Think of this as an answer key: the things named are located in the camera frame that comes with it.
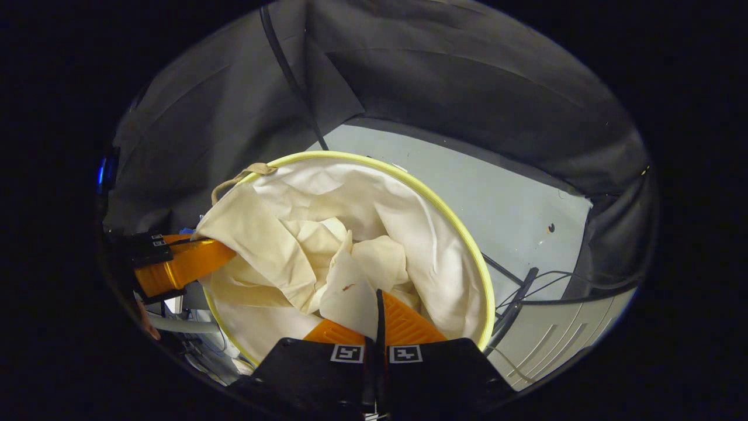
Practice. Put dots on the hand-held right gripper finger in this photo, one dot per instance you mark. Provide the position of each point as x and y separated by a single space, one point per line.
383 351
369 374

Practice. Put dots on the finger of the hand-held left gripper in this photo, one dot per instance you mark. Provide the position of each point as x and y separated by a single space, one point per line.
187 263

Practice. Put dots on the cream shirt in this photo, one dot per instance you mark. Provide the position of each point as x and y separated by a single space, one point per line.
263 245

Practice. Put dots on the white laundry hamper yellow rim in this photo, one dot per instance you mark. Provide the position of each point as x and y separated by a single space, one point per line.
444 251

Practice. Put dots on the black metal bar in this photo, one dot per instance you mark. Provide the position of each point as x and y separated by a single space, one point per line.
514 304

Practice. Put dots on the white panel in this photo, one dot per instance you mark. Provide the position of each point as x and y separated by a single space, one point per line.
561 339

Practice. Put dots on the black backdrop cloth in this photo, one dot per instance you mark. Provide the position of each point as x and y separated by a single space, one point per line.
438 76

